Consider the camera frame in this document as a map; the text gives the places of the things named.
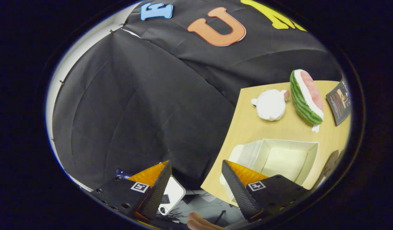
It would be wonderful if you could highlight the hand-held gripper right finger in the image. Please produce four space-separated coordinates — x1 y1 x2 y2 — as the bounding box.
221 160 312 224

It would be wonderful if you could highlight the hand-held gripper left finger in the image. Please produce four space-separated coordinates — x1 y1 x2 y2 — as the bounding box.
89 160 172 224

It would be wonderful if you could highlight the cream fabric storage box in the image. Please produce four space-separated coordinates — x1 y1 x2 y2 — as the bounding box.
220 138 319 205

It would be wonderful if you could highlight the brown fuzzy slipper shoe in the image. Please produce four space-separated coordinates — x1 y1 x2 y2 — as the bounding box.
313 149 340 190

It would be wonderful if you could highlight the white flat device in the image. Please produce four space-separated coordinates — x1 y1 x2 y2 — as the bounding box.
158 176 186 216

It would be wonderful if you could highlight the blue screen device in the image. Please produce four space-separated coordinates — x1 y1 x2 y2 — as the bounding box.
116 168 133 180

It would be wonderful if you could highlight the white plush toy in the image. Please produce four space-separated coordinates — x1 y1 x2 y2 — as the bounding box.
251 89 288 121

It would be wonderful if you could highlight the watermelon slice plush toy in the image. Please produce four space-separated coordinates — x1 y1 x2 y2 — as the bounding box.
290 69 325 133

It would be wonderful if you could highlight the black cover book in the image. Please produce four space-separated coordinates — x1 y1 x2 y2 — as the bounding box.
326 77 352 127

